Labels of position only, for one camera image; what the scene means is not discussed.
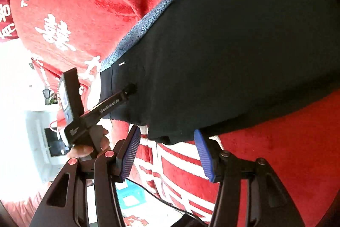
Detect black pants with grey waistband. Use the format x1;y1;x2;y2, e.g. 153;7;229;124
99;0;340;146

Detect black cable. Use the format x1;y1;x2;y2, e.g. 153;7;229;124
127;178;209;225

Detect small dark object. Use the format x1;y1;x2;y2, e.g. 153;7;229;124
42;88;58;106

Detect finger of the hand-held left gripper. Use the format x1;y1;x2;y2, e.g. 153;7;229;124
117;83;138;103

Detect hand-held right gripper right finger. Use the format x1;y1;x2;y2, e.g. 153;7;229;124
194;129;306;227

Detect person's left hand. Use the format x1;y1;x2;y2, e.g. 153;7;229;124
66;124;111;161

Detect red printed blanket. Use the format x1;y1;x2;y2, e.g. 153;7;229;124
8;0;340;227

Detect teal plastic stool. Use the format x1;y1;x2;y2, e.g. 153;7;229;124
116;184;150;209

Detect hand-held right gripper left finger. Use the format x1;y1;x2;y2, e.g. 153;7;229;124
29;125;141;227

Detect white cabinet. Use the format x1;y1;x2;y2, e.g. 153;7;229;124
25;110;70;183

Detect dark red printed pillow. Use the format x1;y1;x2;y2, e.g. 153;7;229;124
0;0;20;43

